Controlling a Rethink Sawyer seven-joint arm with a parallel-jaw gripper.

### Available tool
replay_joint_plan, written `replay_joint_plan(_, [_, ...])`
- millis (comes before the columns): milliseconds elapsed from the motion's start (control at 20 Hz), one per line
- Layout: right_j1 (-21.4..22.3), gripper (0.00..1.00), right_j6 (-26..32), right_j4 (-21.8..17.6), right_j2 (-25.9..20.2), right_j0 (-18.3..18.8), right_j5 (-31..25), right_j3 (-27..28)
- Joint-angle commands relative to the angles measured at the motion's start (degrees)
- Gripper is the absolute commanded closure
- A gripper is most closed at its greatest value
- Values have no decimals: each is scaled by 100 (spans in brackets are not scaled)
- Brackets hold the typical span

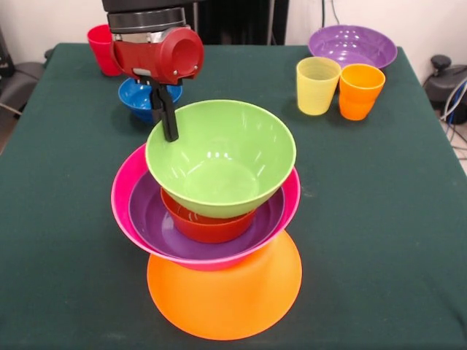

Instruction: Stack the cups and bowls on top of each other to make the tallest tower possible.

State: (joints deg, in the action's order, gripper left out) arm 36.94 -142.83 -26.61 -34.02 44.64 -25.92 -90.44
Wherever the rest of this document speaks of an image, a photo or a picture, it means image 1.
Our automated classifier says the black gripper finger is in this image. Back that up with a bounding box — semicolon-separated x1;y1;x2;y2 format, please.
155;82;180;142
150;80;166;125

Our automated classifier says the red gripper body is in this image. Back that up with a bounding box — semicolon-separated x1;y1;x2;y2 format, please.
110;27;205;87

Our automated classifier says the small blue plastic bowl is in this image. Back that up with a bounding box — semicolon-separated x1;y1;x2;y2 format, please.
117;77;183;123

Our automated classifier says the green plastic bowl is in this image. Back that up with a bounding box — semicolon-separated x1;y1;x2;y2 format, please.
144;99;297;219

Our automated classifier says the large pink plastic bowl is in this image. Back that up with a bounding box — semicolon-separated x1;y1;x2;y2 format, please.
110;143;302;271

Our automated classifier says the purple plastic bowl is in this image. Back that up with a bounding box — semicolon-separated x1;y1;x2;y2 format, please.
308;24;398;70
128;171;286;260

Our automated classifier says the small red-orange plastic bowl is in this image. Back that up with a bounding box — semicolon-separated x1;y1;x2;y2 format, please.
160;187;258;244

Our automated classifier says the large orange plastic bowl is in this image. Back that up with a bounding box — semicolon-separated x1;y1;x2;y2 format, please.
147;230;303;342

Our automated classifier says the red plastic cup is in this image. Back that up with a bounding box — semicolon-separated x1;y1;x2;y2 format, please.
87;23;123;77

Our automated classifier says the yellow plastic cup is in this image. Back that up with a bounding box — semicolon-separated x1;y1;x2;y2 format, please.
296;57;342;117

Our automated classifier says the dark green table cloth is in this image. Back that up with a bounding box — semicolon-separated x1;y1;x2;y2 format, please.
0;42;467;350

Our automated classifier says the orange plastic cup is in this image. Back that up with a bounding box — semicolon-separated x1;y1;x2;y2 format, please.
338;63;387;121

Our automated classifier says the tangle of cables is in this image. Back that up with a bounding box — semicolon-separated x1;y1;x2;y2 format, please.
439;78;467;161

